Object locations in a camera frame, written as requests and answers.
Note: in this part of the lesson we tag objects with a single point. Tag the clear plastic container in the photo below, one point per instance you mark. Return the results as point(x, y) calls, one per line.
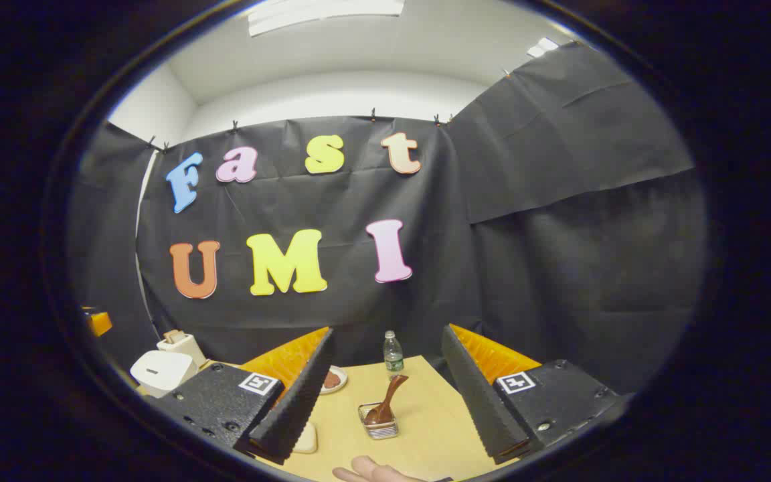
point(306, 438)

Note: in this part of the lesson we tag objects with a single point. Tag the white oval plate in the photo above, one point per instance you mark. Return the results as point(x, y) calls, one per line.
point(340, 381)

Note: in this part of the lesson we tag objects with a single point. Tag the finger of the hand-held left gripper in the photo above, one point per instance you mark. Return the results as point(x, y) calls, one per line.
point(98, 323)

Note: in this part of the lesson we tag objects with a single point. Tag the clear plastic water bottle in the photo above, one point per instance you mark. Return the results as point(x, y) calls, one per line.
point(393, 351)

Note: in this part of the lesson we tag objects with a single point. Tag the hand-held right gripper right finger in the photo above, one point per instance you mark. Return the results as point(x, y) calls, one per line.
point(479, 402)

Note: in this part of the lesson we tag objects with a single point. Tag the brown meat piece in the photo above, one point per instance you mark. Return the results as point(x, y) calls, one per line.
point(332, 380)

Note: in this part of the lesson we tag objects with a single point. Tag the small ceiling light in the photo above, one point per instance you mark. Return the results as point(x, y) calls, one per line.
point(543, 47)

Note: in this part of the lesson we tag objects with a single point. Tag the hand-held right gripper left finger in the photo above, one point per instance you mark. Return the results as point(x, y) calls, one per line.
point(292, 408)

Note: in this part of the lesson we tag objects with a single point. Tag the white rice cooker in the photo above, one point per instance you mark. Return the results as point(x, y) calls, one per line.
point(161, 371)

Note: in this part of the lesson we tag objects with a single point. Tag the brown wooden spoon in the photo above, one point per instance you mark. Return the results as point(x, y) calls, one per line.
point(385, 405)

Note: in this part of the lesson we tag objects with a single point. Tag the cream kitchen appliance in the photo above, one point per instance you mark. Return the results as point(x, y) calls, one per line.
point(186, 348)

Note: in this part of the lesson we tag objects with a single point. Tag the black backdrop cloth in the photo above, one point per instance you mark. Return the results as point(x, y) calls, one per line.
point(359, 201)

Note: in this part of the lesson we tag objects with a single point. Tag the long ceiling light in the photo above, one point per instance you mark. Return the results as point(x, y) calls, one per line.
point(325, 12)

